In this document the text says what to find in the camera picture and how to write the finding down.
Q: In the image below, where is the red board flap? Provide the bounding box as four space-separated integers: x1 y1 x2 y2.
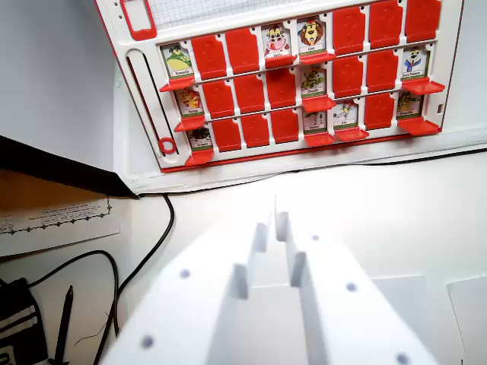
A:
173 115 207 133

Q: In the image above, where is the black pen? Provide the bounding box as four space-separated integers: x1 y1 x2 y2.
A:
53 284 75 365

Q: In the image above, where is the blank white paper sheet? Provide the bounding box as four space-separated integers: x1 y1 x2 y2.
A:
446 276 487 365

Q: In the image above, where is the white printed paper sheet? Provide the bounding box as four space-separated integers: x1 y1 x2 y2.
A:
0 195 122 259

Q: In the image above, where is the black bag with white stripes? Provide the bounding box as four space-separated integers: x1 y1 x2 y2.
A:
0 277 50 365

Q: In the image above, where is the brown cardboard sheet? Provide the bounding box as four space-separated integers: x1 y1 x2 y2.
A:
0 169 108 212

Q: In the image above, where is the red and white game board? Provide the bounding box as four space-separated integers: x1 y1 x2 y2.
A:
93 0 466 174

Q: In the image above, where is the thick black cable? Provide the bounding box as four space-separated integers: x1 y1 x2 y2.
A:
91 192 176 365
26 249 121 339

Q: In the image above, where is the thin black cable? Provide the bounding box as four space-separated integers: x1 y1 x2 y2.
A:
288 148 487 173

